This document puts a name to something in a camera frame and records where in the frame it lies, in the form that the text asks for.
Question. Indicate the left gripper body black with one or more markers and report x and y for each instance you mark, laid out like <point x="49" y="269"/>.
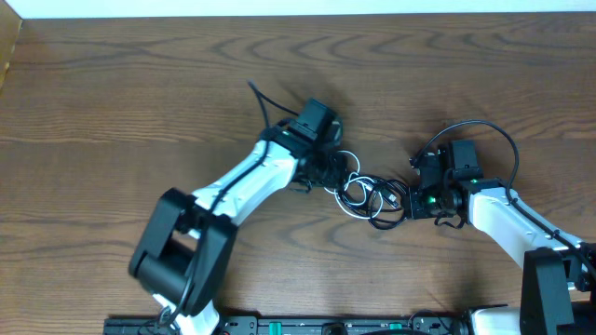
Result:
<point x="323" y="169"/>

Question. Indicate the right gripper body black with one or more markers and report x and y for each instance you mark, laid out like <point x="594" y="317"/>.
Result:
<point x="429" y="202"/>

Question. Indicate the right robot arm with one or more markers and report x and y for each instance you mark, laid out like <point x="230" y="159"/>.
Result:
<point x="553" y="262"/>

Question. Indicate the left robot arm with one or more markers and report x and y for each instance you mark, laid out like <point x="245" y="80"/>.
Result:
<point x="184" y="250"/>

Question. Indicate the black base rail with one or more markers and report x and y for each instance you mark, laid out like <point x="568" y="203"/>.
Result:
<point x="425" y="323"/>

